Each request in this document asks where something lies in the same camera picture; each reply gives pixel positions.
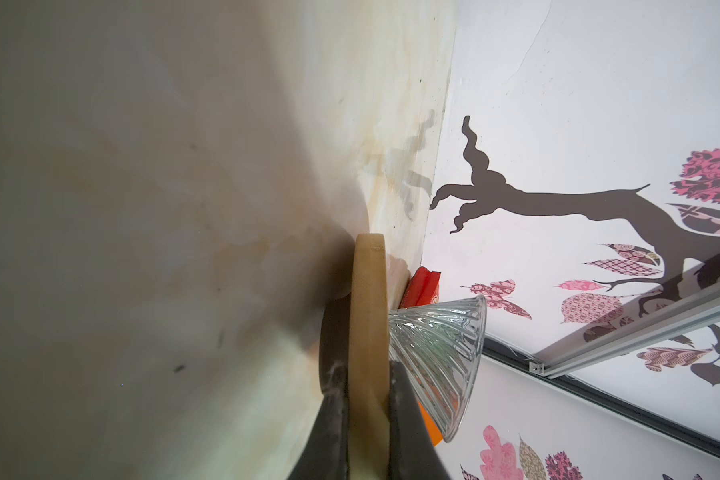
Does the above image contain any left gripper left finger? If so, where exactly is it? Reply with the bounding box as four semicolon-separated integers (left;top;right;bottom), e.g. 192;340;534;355
289;295;351;480

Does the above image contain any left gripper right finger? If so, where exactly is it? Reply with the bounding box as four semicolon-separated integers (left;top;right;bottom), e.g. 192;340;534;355
387;360;449;480

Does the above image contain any tan wooden ring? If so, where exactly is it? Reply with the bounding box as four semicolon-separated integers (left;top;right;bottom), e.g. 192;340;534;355
346;232;392;480

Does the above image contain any clear ribbed glass dripper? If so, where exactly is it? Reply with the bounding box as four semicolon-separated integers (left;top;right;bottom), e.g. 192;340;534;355
388;296;487;442

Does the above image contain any orange coffee filter pack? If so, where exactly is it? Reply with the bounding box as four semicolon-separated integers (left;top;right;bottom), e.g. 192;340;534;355
418;402;443;446

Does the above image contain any red snack bag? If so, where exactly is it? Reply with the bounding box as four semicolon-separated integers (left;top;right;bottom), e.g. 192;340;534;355
399;266;441;309

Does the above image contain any back aluminium rail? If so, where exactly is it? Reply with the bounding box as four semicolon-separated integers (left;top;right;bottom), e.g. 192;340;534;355
526;282;720;379

